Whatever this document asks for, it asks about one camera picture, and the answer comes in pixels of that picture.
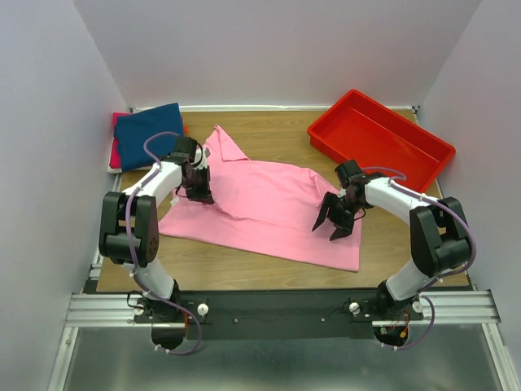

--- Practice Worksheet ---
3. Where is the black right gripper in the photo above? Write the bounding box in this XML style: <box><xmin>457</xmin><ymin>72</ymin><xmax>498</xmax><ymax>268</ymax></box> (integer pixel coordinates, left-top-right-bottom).
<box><xmin>312</xmin><ymin>191</ymin><xmax>364</xmax><ymax>241</ymax></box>

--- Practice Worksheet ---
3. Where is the pink polo shirt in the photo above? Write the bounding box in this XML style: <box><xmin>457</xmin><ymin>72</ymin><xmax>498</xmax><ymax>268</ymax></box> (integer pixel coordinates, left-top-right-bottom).
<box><xmin>159</xmin><ymin>125</ymin><xmax>361</xmax><ymax>272</ymax></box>

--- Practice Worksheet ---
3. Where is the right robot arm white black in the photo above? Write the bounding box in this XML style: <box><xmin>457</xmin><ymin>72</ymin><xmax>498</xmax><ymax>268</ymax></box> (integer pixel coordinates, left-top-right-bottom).
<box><xmin>313</xmin><ymin>172</ymin><xmax>477</xmax><ymax>319</ymax></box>

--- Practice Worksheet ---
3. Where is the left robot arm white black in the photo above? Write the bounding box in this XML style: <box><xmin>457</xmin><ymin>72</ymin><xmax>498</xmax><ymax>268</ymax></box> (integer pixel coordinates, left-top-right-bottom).
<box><xmin>99</xmin><ymin>161</ymin><xmax>213</xmax><ymax>322</ymax></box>

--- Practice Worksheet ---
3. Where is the red plastic bin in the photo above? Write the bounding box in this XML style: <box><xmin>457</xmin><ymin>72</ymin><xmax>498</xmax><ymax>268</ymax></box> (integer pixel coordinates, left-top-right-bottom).
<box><xmin>308</xmin><ymin>90</ymin><xmax>456</xmax><ymax>192</ymax></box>

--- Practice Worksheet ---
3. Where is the folded magenta t shirt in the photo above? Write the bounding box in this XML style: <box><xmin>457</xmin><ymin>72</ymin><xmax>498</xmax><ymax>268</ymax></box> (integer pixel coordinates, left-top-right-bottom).
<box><xmin>107</xmin><ymin>112</ymin><xmax>129</xmax><ymax>174</ymax></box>

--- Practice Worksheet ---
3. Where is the folded white t shirt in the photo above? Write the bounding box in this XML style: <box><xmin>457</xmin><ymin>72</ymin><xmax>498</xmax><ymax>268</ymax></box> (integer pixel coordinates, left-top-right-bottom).
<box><xmin>107</xmin><ymin>138</ymin><xmax>121</xmax><ymax>174</ymax></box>

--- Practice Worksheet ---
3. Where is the folded navy blue t shirt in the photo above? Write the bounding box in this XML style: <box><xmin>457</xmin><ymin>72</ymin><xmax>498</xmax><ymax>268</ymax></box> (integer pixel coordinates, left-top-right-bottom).
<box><xmin>115</xmin><ymin>103</ymin><xmax>184</xmax><ymax>172</ymax></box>

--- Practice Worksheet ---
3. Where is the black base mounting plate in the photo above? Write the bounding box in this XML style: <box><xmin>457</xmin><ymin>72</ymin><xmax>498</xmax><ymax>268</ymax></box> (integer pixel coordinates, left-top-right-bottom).
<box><xmin>132</xmin><ymin>289</ymin><xmax>423</xmax><ymax>340</ymax></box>

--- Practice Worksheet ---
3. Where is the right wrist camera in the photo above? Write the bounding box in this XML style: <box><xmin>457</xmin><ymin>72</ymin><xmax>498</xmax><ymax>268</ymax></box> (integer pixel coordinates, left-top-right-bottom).
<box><xmin>335</xmin><ymin>160</ymin><xmax>366</xmax><ymax>191</ymax></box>

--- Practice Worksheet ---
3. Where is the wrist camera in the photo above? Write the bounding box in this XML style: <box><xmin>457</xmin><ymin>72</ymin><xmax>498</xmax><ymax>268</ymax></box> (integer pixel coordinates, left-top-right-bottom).
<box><xmin>168</xmin><ymin>136</ymin><xmax>208</xmax><ymax>167</ymax></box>
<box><xmin>335</xmin><ymin>160</ymin><xmax>366</xmax><ymax>191</ymax></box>

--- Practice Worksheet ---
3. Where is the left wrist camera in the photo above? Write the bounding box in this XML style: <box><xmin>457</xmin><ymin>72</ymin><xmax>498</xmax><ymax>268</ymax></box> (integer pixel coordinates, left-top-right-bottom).
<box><xmin>168</xmin><ymin>136</ymin><xmax>208</xmax><ymax>167</ymax></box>

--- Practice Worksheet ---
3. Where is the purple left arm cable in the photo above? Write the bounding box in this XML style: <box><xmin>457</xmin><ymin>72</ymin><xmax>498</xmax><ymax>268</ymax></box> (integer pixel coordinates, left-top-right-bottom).
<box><xmin>125</xmin><ymin>132</ymin><xmax>204</xmax><ymax>356</ymax></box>

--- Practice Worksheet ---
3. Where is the aluminium frame rail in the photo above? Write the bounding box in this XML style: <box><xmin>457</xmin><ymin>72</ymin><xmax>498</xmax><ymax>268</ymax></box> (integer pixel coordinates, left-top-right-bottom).
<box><xmin>65</xmin><ymin>291</ymin><xmax>501</xmax><ymax>327</ymax></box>

